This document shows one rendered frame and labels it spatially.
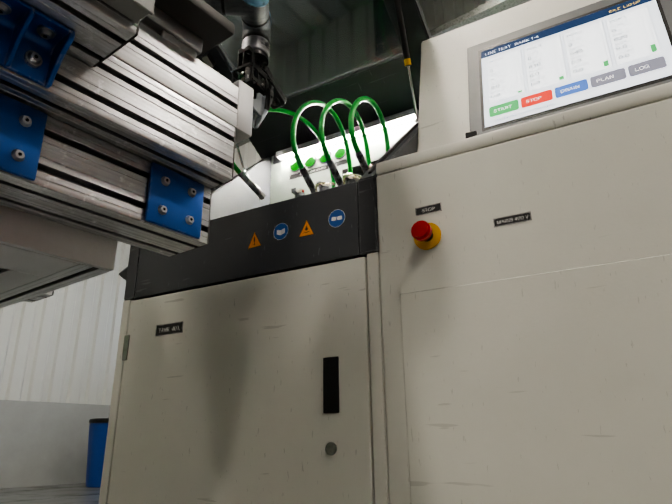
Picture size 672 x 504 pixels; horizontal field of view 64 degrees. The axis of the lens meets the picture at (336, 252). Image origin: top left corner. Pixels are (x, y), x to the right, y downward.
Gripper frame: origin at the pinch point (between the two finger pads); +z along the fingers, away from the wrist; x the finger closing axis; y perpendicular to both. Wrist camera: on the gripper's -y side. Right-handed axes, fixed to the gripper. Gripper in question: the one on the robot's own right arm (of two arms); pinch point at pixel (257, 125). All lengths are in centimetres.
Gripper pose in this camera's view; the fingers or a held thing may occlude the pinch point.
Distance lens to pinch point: 145.8
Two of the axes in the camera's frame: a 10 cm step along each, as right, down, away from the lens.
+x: 8.7, -1.7, -4.6
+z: 0.1, 9.4, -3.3
